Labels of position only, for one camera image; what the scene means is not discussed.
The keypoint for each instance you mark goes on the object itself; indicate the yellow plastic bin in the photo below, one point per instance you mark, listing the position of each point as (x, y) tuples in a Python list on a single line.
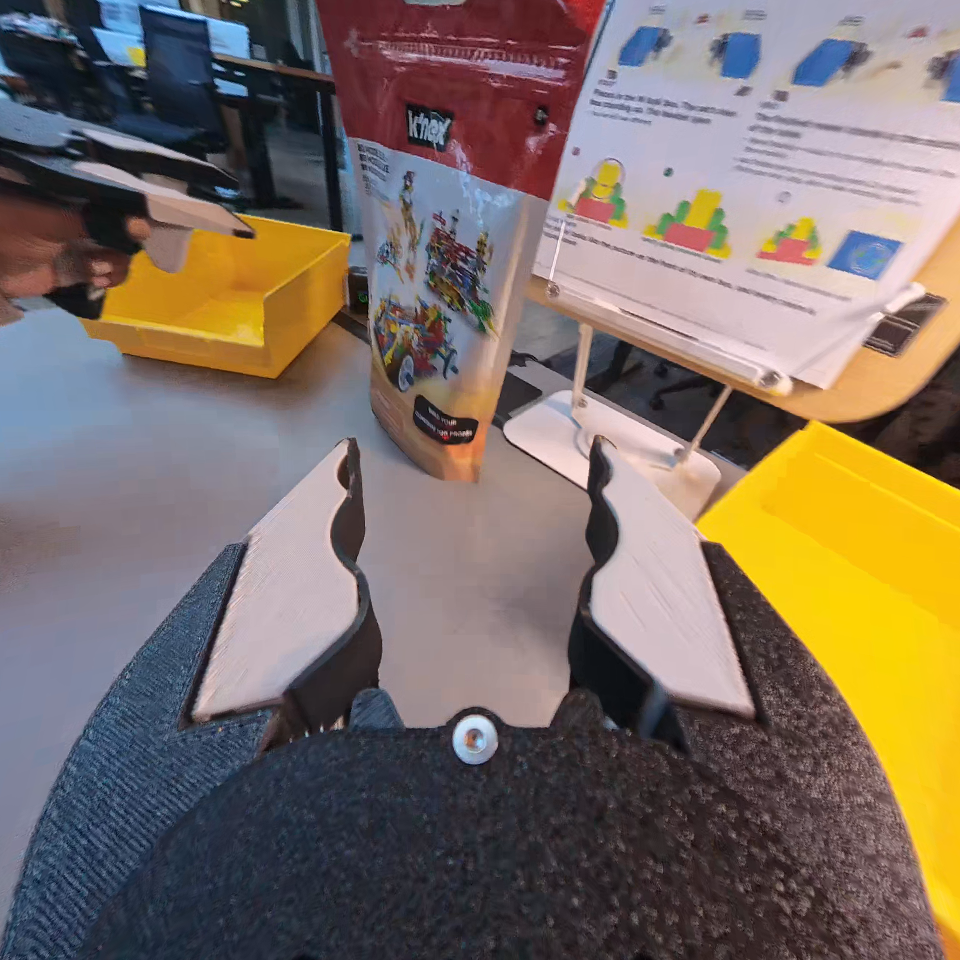
[(240, 300), (862, 600)]

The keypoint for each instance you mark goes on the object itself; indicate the toy building set pouch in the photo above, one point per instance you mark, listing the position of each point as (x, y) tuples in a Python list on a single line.
[(450, 262)]

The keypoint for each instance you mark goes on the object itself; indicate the stack of white boxes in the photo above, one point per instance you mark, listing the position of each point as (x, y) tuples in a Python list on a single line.
[(225, 37)]

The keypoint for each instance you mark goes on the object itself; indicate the person's left hand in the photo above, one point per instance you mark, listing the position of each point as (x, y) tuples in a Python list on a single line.
[(45, 240)]

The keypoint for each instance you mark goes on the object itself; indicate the printed instruction sheet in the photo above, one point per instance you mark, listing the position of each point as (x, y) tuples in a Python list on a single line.
[(750, 225)]

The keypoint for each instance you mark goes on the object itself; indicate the black office chair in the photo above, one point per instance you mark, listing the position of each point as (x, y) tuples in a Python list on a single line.
[(176, 67)]

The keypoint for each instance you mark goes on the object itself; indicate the small black power bank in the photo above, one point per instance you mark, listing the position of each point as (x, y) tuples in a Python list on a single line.
[(358, 289)]

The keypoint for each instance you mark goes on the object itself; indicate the grey desk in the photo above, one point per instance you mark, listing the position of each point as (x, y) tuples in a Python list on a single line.
[(112, 450)]

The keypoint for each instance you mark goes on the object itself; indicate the wooden document stand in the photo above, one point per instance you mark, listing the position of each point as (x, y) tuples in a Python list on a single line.
[(547, 435)]

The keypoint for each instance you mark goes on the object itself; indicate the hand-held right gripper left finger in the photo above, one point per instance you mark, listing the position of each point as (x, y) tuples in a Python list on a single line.
[(285, 600)]

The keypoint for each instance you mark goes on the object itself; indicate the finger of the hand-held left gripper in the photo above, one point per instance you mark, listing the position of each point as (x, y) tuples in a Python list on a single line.
[(180, 214), (157, 161)]

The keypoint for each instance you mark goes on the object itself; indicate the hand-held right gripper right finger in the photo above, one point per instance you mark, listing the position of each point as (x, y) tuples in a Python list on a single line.
[(660, 600)]

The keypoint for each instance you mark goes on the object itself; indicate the wooden background desk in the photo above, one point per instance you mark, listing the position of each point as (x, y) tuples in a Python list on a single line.
[(277, 71)]

